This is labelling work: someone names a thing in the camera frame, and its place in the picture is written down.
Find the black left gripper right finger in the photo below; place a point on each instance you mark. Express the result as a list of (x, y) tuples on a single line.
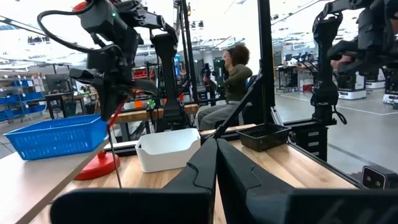
[(248, 202)]

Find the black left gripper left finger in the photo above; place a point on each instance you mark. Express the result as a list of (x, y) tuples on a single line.
[(186, 202)]

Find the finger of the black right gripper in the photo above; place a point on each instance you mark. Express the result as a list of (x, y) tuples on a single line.
[(84, 74), (143, 87)]

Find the white plastic bin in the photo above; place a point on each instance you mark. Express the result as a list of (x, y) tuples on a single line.
[(168, 155)]

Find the black plastic basket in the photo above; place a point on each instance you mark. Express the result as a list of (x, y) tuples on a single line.
[(264, 137)]

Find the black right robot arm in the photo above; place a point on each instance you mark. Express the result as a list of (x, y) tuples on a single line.
[(168, 62)]

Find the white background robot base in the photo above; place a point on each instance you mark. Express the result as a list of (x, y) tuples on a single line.
[(353, 90)]

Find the white shelf with black legs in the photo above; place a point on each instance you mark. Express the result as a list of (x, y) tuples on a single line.
[(31, 186)]

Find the wooden workbench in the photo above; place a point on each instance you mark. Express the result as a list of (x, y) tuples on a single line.
[(136, 115)]

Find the dark background table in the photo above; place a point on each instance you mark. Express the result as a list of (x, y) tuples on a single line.
[(59, 98)]

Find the blue plastic basket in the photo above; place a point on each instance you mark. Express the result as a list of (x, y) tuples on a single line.
[(56, 140)]

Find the blue bin storage rack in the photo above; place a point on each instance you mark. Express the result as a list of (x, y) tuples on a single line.
[(18, 102)]

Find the red desk lamp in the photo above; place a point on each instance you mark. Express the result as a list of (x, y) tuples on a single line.
[(96, 168)]

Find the person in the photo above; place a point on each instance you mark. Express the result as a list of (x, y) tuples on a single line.
[(236, 84)]

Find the black table-level camera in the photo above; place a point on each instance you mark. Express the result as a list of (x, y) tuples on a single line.
[(377, 177)]

